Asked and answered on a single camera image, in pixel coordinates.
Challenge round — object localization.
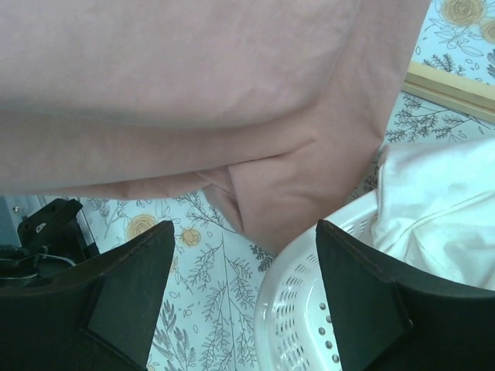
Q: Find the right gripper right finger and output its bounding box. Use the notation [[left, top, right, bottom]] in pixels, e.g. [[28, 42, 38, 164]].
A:
[[316, 220, 494, 370]]

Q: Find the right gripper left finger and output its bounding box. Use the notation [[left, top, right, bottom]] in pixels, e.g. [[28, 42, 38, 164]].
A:
[[1, 221, 175, 370]]

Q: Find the pink t shirt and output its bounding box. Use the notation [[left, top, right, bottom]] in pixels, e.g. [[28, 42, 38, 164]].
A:
[[1, 0, 429, 253]]

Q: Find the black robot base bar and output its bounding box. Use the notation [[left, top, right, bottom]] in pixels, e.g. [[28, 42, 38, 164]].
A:
[[1, 199, 100, 288]]

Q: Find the white laundry basket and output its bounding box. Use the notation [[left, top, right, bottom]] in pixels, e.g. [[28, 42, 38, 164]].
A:
[[253, 189, 384, 371]]

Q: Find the floral table mat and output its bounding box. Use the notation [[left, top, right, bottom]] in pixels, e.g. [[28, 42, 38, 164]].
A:
[[80, 1, 494, 370]]

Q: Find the white garment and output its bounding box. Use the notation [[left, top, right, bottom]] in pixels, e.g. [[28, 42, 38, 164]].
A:
[[372, 138, 494, 290]]

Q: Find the left wooden clothes rack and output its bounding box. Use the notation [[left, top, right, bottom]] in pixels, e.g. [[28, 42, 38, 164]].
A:
[[402, 62, 495, 124]]

